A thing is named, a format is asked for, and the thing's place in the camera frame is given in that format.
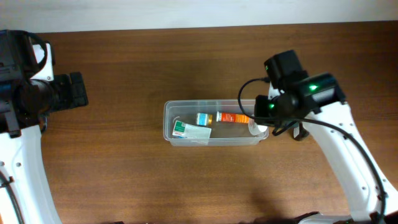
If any white bottle clear cap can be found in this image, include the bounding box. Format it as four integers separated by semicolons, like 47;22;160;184
248;119;268;136

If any dark bottle white cap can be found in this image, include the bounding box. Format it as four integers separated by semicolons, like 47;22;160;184
293;123;309;141

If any small blue-label gold-cap bottle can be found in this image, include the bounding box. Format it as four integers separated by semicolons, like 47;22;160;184
196;113;213;126

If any white green medicine box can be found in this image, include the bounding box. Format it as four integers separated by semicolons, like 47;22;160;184
172;121;211;139

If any clear plastic container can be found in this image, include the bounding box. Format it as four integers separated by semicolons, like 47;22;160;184
163;100;269;147

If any orange tablet tube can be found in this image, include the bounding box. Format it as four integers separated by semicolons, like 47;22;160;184
216;111;250;124

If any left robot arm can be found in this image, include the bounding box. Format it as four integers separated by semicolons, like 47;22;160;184
1;30;88;223

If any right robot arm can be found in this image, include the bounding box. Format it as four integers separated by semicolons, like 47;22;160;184
254;50;397;223

